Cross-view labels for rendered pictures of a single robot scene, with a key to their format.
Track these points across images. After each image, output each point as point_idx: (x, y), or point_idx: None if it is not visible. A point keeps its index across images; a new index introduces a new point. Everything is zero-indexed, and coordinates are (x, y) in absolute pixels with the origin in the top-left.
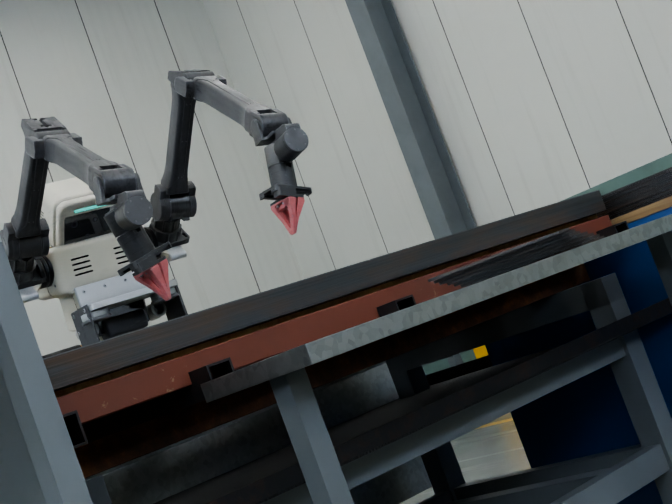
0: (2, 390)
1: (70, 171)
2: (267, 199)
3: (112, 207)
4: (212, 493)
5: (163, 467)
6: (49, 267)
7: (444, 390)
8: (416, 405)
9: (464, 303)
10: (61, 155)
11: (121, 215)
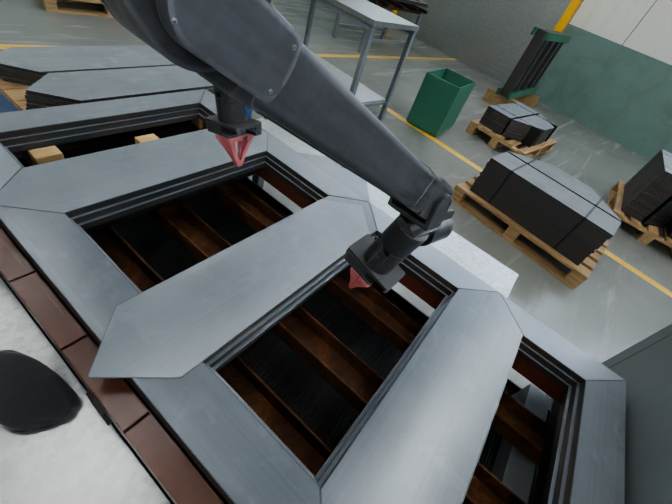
0: (629, 379)
1: (360, 165)
2: (234, 132)
3: (416, 225)
4: (310, 388)
5: None
6: None
7: (140, 233)
8: (190, 255)
9: None
10: (344, 119)
11: (444, 236)
